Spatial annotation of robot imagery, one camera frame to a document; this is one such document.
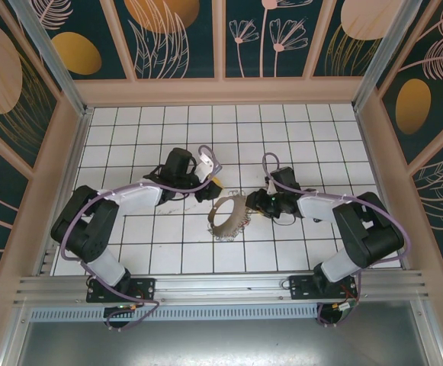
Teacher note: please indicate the large metal keyring band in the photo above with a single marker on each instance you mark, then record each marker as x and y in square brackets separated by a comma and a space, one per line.
[236, 217]

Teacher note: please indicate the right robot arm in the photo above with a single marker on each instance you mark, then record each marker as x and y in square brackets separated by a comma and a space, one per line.
[316, 207]

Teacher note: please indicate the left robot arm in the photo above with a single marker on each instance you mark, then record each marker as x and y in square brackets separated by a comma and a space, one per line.
[129, 196]

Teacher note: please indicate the yellow power connector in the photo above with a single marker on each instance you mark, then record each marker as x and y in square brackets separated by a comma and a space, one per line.
[341, 306]
[132, 306]

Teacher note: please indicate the grey metal sheet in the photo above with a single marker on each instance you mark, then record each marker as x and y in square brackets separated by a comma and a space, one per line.
[221, 343]

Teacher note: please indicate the aluminium mounting rail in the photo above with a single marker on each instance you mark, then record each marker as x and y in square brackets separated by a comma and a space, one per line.
[221, 286]

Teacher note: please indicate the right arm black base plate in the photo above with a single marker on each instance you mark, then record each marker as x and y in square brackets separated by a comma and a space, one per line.
[301, 286]

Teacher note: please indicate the aluminium side rail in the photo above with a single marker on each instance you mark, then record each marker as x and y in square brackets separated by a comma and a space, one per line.
[370, 152]

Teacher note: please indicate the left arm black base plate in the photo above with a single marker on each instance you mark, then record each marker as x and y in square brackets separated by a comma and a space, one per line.
[145, 289]

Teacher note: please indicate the aluminium corner post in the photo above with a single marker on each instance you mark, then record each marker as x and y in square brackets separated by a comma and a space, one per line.
[390, 57]
[53, 57]

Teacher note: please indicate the aluminium frame bar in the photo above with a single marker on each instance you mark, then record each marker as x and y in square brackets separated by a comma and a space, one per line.
[13, 339]
[431, 335]

